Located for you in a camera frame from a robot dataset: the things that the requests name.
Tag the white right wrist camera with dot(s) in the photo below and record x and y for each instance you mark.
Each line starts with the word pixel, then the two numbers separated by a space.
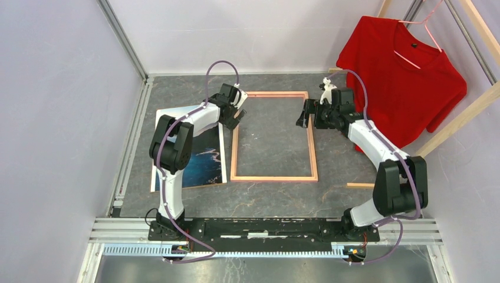
pixel 327 86

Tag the coastal landscape photo print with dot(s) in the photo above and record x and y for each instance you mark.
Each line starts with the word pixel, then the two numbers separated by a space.
pixel 207 165

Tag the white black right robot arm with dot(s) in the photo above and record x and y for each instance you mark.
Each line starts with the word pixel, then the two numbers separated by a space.
pixel 400 189

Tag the pink wooden picture frame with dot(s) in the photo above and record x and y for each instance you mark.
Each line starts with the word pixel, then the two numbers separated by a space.
pixel 269 147

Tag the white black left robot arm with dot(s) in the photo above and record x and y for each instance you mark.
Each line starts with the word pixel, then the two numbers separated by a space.
pixel 186 149

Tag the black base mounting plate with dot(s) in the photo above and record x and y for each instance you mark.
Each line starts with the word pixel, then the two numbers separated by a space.
pixel 259 234

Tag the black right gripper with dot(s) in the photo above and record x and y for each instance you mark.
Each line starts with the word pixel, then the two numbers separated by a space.
pixel 312 106

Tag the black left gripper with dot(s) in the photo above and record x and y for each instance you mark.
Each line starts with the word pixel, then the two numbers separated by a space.
pixel 231 123

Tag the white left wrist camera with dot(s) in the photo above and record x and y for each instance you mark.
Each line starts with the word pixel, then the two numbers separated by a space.
pixel 241 96

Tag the red t-shirt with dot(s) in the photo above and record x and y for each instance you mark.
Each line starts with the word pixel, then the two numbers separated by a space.
pixel 406 85

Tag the aluminium rail frame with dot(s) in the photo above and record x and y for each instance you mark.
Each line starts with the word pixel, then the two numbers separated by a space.
pixel 129 237

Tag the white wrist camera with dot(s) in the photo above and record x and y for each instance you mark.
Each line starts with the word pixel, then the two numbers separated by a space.
pixel 327 86
pixel 241 96

